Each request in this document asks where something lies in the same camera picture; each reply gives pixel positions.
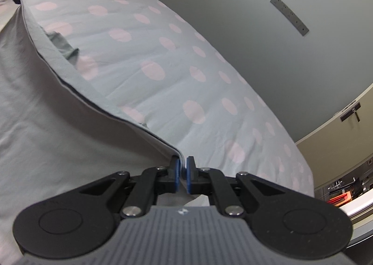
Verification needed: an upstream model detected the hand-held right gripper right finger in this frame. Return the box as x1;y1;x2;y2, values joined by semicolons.
186;156;284;218

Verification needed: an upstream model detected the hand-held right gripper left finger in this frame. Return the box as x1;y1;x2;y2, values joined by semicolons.
80;156;180;219

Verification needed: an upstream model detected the grey long-sleeve shirt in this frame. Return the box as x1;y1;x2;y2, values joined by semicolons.
0;0;210;265

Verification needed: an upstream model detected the polka dot bed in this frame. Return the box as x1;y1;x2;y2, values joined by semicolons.
0;0;315;198

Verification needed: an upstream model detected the cream door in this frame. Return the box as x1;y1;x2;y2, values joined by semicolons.
295;83;373;190

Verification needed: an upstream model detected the orange chair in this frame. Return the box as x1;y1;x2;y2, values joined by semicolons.
328;191;354;205

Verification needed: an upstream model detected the black door handle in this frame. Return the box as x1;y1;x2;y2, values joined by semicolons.
339;102;362;122

